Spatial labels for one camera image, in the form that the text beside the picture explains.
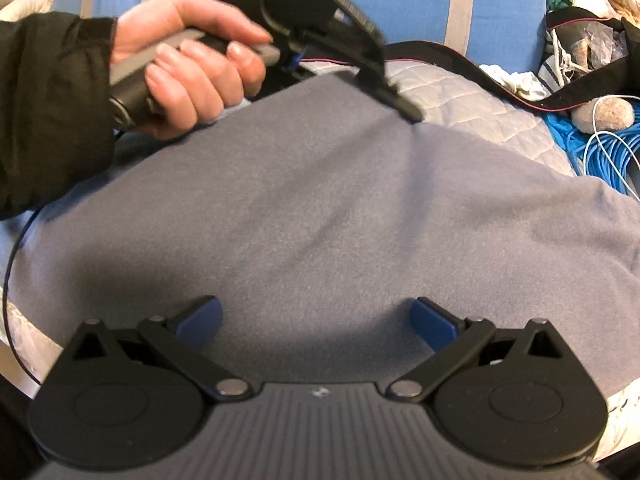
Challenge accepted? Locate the grey-blue fleece jacket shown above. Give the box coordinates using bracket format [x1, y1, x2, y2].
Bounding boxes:
[1, 73, 639, 394]

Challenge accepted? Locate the person left hand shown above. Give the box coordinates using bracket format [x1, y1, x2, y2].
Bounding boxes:
[111, 0, 272, 141]

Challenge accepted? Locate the right blue striped pillow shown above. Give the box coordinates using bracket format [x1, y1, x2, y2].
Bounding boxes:
[352, 0, 546, 73]

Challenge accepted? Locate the person left black sleeve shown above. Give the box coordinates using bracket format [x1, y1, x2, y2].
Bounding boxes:
[1, 12, 116, 219]

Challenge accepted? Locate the thin black cable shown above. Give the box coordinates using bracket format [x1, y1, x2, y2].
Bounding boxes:
[1, 204, 47, 388]

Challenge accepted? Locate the black strap with red edge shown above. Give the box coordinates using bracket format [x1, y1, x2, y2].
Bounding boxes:
[299, 6, 640, 114]

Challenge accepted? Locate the white cable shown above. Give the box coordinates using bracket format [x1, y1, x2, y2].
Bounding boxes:
[581, 93, 640, 191]

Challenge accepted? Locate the blue coiled cable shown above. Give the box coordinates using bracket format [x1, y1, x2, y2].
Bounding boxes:
[541, 102, 640, 196]

